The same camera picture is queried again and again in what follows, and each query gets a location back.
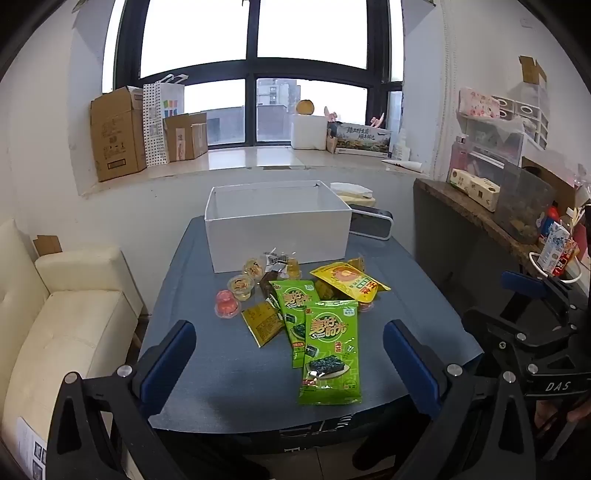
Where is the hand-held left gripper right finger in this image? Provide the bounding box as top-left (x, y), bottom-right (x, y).
top-left (383, 319), bottom-right (536, 480)

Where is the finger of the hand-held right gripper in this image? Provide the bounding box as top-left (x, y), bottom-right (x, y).
top-left (501, 271), bottom-right (591, 319)
top-left (462, 309), bottom-right (532, 352)

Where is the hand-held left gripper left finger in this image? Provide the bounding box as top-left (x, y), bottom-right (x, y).
top-left (46, 319), bottom-right (197, 480)

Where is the red jelly cup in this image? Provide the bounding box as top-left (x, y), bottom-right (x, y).
top-left (213, 290), bottom-right (244, 319)

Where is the large green seaweed packet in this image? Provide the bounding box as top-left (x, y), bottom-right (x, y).
top-left (299, 300), bottom-right (362, 406)

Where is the small yellow-brown sachet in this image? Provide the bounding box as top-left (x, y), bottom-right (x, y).
top-left (241, 301), bottom-right (284, 348)

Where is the cartoon lid jelly cup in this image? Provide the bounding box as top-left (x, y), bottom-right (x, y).
top-left (228, 274), bottom-right (256, 300)
top-left (243, 258), bottom-right (269, 280)

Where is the yellow snack pouch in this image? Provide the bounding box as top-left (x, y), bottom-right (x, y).
top-left (309, 261), bottom-right (391, 304)

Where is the person's right hand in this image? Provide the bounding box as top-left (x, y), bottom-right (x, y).
top-left (566, 399), bottom-right (591, 423)

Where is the milk carton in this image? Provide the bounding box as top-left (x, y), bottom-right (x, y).
top-left (538, 222), bottom-right (578, 277)

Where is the blue grey tablecloth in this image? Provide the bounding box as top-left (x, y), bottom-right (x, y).
top-left (139, 215), bottom-right (485, 435)

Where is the grey translucent container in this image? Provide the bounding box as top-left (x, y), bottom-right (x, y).
top-left (496, 159), bottom-right (555, 243)

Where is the wooden side counter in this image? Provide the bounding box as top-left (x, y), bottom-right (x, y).
top-left (413, 178), bottom-right (591, 280)

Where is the beige patterned box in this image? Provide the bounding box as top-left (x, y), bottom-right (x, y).
top-left (449, 168), bottom-right (501, 212)

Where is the cream sofa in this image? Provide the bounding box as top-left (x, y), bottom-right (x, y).
top-left (0, 217), bottom-right (144, 480)

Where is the clear plastic storage box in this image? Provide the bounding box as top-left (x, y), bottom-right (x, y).
top-left (455, 115), bottom-right (525, 185)

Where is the flat cardboard scrap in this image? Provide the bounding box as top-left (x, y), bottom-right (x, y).
top-left (32, 235), bottom-right (63, 257)

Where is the white drawer organizer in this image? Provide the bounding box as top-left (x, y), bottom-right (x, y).
top-left (496, 97), bottom-right (550, 148)

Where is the pink floral tissue pack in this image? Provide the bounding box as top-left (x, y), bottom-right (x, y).
top-left (458, 88), bottom-right (502, 120)

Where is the long printed box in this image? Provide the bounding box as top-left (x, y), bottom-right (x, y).
top-left (333, 122), bottom-right (392, 158)

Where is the medium cardboard box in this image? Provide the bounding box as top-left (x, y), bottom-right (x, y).
top-left (163, 112), bottom-right (199, 162)

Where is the large cardboard box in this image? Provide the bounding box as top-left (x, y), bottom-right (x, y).
top-left (90, 87), bottom-right (148, 183)

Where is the white dotted paper bag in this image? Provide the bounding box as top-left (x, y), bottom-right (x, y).
top-left (142, 74), bottom-right (189, 167)

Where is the white foam box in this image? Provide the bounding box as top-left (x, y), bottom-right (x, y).
top-left (290, 114), bottom-right (329, 151)

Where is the white cable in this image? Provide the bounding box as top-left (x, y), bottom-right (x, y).
top-left (529, 251), bottom-right (583, 284)

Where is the cardboard piece on wall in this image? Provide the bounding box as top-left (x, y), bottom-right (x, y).
top-left (518, 55), bottom-right (548, 85)

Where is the black window frame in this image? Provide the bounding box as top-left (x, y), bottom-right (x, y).
top-left (113, 0), bottom-right (404, 148)

